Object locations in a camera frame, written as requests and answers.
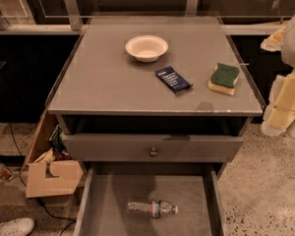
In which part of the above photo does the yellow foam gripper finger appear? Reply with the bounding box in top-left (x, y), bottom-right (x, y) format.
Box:
top-left (261, 70), bottom-right (295, 137)
top-left (261, 27), bottom-right (285, 52)

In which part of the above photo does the clear plastic water bottle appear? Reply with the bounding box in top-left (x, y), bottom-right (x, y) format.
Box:
top-left (126, 199), bottom-right (179, 218)

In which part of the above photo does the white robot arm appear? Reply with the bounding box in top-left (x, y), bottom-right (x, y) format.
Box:
top-left (261, 15), bottom-right (295, 138)

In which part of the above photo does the grey drawer cabinet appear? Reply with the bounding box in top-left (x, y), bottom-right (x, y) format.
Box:
top-left (44, 15), bottom-right (266, 236)

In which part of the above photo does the round metal drawer knob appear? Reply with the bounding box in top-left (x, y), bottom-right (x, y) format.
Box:
top-left (149, 147), bottom-right (158, 157)

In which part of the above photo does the open grey middle drawer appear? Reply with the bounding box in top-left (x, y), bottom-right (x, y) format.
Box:
top-left (73, 162), bottom-right (227, 236)

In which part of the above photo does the grey top drawer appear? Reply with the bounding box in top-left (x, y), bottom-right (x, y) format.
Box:
top-left (63, 134), bottom-right (243, 162)

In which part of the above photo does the small bottle on floor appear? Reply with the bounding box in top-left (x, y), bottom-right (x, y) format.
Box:
top-left (0, 163), bottom-right (13, 181)

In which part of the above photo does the yellow green sponge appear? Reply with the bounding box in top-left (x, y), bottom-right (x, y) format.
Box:
top-left (208, 63), bottom-right (239, 95)

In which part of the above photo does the dark blue snack packet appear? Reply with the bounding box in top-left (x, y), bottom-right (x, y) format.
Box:
top-left (154, 66), bottom-right (193, 93)

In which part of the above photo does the white paper bowl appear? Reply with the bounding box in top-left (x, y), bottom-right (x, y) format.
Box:
top-left (125, 35), bottom-right (168, 63)

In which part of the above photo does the grey metal railing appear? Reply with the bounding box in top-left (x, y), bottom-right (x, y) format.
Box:
top-left (0, 0), bottom-right (295, 35)

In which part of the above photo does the brown cardboard box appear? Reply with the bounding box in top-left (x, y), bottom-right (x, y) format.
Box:
top-left (21, 110), bottom-right (85, 198)

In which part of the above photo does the green snack bag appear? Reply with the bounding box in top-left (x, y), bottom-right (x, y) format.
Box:
top-left (49, 125), bottom-right (65, 151)

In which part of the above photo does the white sneaker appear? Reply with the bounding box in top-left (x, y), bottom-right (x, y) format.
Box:
top-left (0, 217), bottom-right (34, 236)

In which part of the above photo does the black floor cable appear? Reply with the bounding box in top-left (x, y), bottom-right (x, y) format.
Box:
top-left (8, 122), bottom-right (77, 236)

